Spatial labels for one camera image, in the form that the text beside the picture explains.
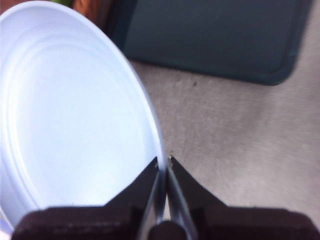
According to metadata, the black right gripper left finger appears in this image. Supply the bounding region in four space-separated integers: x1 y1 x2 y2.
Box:
11 156 165 240

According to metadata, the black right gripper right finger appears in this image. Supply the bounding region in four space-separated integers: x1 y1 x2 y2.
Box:
165 155 320 240

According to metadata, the light blue round plate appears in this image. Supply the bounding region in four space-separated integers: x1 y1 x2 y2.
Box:
0 0 168 236

